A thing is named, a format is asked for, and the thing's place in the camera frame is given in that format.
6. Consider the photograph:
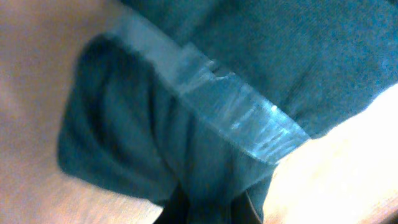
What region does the dark navy garment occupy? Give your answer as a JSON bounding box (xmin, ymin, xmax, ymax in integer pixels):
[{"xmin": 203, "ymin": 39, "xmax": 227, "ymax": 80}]
[{"xmin": 58, "ymin": 0, "xmax": 397, "ymax": 223}]

